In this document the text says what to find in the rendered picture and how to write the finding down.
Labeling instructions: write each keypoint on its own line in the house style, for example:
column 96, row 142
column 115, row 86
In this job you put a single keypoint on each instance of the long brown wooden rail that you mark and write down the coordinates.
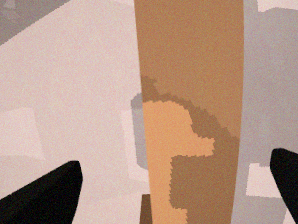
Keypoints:
column 191, row 70

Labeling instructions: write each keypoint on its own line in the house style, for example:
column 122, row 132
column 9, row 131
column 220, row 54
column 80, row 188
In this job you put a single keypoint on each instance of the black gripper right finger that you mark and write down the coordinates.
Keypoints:
column 284, row 166

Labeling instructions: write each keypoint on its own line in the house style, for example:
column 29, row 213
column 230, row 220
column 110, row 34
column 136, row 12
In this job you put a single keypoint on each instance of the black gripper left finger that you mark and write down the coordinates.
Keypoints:
column 52, row 199

